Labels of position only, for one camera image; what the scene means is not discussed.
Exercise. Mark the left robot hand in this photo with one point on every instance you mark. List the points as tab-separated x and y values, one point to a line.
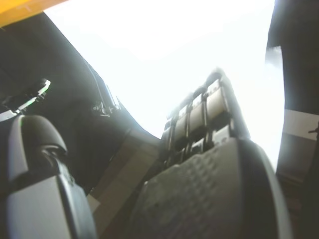
204	194

